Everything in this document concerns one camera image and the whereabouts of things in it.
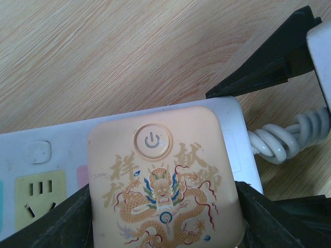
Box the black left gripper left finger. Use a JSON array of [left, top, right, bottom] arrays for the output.
[[1, 185, 94, 247]]

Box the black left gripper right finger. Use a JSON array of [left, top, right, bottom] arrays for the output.
[[235, 181, 330, 247]]

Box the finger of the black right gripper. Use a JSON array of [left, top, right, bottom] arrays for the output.
[[274, 195, 330, 233], [205, 6, 322, 98]]

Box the white power strip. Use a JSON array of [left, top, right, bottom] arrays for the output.
[[1, 97, 263, 239]]

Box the orange wooden cube adapter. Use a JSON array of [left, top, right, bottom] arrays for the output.
[[87, 106, 245, 247]]

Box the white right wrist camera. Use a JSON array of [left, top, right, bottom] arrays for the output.
[[306, 21, 331, 110]]

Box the white coiled power cord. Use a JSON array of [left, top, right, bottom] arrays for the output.
[[248, 106, 331, 164]]

